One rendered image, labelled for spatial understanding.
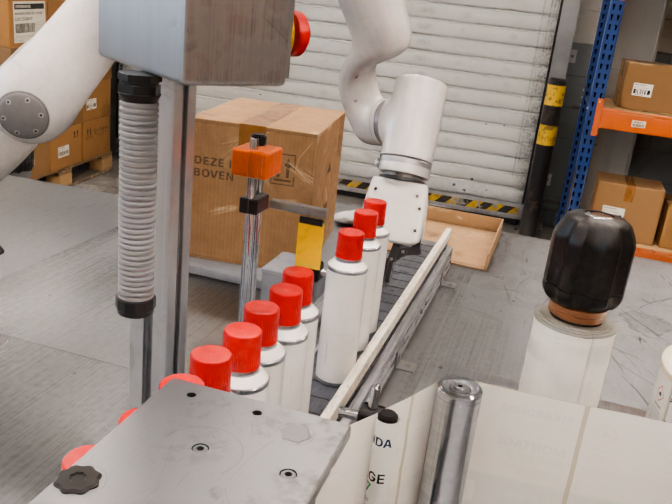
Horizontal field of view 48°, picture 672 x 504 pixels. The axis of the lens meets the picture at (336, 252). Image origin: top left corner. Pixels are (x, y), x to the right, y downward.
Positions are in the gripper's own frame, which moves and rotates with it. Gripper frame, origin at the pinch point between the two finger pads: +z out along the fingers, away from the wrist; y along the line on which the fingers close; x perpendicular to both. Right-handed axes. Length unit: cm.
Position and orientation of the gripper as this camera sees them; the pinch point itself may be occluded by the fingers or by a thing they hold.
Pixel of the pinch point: (382, 273)
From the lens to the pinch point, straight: 120.0
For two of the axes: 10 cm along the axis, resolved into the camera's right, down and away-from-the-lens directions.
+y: 9.5, 2.0, -2.6
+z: -2.0, 9.8, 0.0
